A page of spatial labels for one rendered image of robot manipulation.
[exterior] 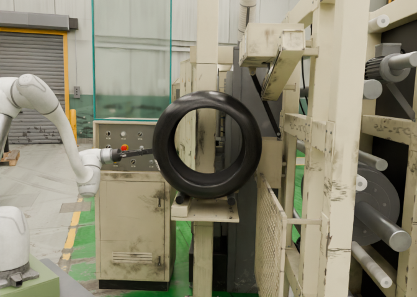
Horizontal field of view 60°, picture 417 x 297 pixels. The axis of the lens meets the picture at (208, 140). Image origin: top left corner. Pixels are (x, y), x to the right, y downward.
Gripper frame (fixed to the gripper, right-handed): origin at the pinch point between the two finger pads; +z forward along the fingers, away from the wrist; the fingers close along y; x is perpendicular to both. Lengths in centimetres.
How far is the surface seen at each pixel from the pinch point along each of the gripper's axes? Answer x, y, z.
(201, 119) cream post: -12.3, 24.9, 30.9
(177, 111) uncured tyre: -20.4, -12.4, 21.0
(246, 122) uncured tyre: -11, -12, 56
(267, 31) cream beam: -51, -37, 67
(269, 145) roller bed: 8, 18, 70
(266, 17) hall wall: -251, 985, 222
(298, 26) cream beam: -51, -37, 81
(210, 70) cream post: -42, 25, 40
